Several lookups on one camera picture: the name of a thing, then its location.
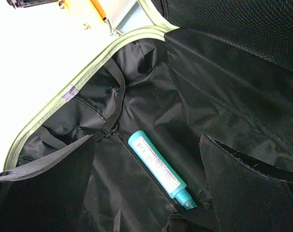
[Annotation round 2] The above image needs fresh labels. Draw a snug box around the round cream drawer cabinet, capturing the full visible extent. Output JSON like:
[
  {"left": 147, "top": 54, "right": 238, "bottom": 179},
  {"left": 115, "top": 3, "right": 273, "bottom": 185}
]
[{"left": 57, "top": 0, "right": 123, "bottom": 37}]

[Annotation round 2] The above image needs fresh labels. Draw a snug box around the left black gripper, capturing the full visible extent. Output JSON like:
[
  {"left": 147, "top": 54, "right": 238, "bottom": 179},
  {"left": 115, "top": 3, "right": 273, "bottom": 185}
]
[{"left": 7, "top": 0, "right": 58, "bottom": 9}]

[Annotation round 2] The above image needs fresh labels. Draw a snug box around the teal spray bottle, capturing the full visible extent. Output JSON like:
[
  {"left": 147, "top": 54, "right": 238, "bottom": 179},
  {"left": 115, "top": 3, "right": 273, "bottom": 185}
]
[{"left": 128, "top": 130, "right": 197, "bottom": 210}]

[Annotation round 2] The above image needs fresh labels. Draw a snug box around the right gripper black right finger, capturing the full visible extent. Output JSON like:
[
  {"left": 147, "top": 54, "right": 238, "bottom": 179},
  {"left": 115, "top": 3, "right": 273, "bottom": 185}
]
[{"left": 200, "top": 135, "right": 293, "bottom": 232}]

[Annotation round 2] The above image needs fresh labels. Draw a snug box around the light blue table mat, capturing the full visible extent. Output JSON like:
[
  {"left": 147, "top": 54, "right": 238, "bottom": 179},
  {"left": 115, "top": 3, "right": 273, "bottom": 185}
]
[{"left": 105, "top": 0, "right": 153, "bottom": 37}]

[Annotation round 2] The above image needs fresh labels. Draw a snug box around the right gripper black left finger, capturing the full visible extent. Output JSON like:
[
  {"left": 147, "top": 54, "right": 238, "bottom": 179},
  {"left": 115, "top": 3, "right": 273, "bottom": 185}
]
[{"left": 0, "top": 135, "right": 95, "bottom": 232}]

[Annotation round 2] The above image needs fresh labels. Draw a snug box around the green hard shell suitcase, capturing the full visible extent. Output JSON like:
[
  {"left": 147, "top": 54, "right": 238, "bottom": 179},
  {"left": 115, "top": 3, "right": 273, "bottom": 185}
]
[{"left": 3, "top": 0, "right": 293, "bottom": 232}]

